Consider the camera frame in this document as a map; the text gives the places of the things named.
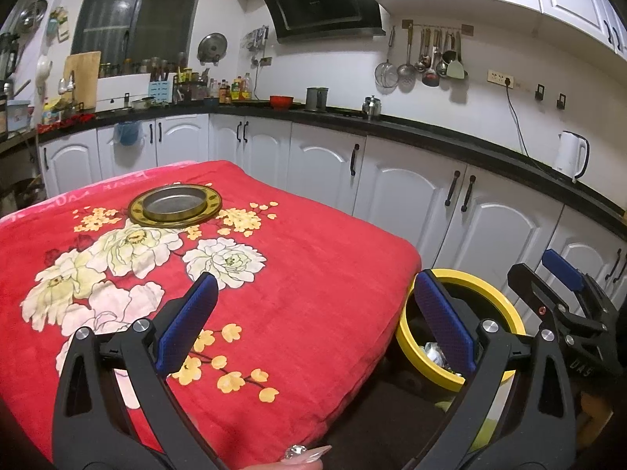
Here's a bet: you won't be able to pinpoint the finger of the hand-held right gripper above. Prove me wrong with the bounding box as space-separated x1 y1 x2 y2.
507 263 576 334
541 249 619 324

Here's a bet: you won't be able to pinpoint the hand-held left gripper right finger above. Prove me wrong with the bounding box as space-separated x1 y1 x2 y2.
409 269 578 470

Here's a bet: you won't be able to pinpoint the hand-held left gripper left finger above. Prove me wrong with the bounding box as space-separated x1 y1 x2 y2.
53 272 231 470

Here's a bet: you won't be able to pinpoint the yellow round bin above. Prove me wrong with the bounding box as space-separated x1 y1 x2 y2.
394 268 528 451

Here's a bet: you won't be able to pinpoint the person's left hand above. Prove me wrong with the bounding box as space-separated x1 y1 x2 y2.
272 445 334 470

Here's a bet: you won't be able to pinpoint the white electric kettle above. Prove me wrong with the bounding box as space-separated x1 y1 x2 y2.
553 130 591 185

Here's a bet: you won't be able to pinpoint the yellow-rimmed metal plate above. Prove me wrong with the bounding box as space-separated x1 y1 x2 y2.
128 184 224 229

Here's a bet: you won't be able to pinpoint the red floral blanket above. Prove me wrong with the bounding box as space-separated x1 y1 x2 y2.
0 159 423 466

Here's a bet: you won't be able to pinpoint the black countertop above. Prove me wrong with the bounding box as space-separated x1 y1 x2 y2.
36 100 627 242

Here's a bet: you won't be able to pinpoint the blue hanging bag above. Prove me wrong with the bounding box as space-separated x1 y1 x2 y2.
115 121 141 147

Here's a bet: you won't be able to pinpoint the green spatula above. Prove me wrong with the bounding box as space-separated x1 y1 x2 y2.
447 32 466 80

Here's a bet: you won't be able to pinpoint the dark metal ladle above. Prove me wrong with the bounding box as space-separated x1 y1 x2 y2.
422 29 440 88

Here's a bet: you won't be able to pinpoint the blue utensil holder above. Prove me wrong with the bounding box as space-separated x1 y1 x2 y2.
148 80 174 104

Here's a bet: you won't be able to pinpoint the red cloth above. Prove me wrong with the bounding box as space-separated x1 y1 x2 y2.
38 114 97 133

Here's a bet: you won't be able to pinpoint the row of condiment bottles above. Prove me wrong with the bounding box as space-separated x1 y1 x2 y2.
208 73 254 104

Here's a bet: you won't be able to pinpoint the spice rack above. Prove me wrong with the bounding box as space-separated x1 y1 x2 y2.
174 66 209 101

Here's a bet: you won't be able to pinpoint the white box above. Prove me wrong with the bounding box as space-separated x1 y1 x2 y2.
97 76 150 108

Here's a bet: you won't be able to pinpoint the slotted metal ladle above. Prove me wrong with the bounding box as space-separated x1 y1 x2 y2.
397 27 417 92

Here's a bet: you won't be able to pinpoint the row of windowsill jars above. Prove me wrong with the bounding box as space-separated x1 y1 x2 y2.
100 56 190 77

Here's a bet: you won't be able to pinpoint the wooden cutting board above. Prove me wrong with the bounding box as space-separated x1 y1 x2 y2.
63 51 103 109

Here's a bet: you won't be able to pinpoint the metal faucet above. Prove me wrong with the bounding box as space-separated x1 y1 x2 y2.
59 71 77 104

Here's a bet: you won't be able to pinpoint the light blue container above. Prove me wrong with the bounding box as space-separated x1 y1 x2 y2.
6 100 33 133

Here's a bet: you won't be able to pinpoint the metal pan lid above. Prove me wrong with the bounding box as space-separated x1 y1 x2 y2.
197 33 229 65

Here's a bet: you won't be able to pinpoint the white hanging ladle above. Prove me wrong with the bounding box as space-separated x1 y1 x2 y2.
36 55 54 94

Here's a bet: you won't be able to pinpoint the dark window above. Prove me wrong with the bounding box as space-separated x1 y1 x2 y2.
71 0 207 77

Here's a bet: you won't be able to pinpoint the black range hood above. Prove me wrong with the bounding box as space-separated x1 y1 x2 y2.
255 0 388 44

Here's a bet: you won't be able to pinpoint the glass pot lid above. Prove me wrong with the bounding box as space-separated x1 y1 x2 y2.
12 0 49 35

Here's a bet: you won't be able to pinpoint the black power cable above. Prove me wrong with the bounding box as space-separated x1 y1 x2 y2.
504 78 557 163

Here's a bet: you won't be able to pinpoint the hanging wall utensils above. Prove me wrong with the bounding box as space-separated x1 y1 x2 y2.
245 24 273 67

